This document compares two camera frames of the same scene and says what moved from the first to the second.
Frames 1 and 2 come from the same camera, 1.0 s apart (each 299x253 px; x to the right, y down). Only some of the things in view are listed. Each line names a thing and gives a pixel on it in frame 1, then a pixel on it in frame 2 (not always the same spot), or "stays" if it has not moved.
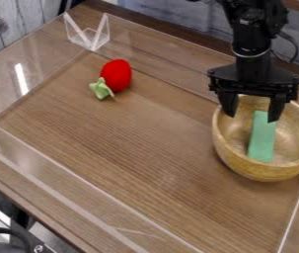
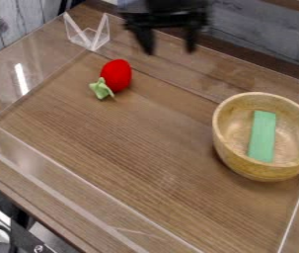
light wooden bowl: [292, 133] stays
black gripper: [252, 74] to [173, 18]
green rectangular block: [260, 144] stays
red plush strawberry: [116, 73] stays
